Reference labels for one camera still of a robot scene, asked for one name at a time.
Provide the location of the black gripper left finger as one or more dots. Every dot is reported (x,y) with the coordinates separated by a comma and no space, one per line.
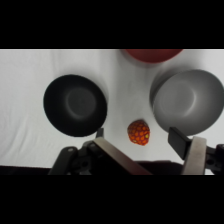
(113,154)

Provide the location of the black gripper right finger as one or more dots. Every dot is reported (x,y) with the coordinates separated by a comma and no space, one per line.
(191,151)

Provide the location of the red patterned ball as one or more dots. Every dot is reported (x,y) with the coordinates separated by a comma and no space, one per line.
(138,132)

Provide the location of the grey bowl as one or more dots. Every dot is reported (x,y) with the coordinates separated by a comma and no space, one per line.
(188,101)

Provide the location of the black bowl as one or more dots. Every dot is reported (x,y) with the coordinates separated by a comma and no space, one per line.
(75,105)

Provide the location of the red bowl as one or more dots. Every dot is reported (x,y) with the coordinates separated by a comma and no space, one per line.
(152,55)

